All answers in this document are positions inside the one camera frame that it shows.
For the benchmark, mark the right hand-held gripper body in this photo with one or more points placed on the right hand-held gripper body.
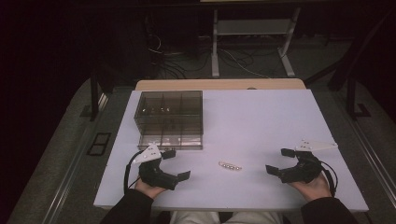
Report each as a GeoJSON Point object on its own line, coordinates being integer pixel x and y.
{"type": "Point", "coordinates": [305, 169]}

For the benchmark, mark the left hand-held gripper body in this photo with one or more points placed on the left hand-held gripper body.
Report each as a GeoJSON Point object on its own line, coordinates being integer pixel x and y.
{"type": "Point", "coordinates": [152, 174]}

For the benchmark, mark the person's left hand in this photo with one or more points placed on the person's left hand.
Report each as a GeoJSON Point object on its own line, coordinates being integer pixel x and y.
{"type": "Point", "coordinates": [148, 189]}

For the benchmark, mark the person's right hand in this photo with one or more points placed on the person's right hand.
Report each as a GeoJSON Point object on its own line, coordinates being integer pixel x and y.
{"type": "Point", "coordinates": [316, 189]}

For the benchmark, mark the transparent dark drawer organizer box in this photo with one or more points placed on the transparent dark drawer organizer box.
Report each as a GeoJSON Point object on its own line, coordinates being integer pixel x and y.
{"type": "Point", "coordinates": [169, 119]}

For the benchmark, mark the white foam board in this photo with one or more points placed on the white foam board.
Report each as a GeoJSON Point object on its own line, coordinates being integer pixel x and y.
{"type": "Point", "coordinates": [264, 124]}

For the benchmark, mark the person's legs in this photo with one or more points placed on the person's legs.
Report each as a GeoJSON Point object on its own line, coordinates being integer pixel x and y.
{"type": "Point", "coordinates": [199, 218]}

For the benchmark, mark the black metal stand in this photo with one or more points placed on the black metal stand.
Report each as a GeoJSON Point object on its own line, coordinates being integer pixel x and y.
{"type": "Point", "coordinates": [95, 99]}
{"type": "Point", "coordinates": [353, 99]}

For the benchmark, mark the wooden table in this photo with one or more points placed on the wooden table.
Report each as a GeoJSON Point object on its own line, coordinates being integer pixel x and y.
{"type": "Point", "coordinates": [218, 84]}

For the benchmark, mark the white metal stand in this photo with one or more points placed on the white metal stand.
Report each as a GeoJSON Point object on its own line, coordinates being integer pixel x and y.
{"type": "Point", "coordinates": [252, 27]}

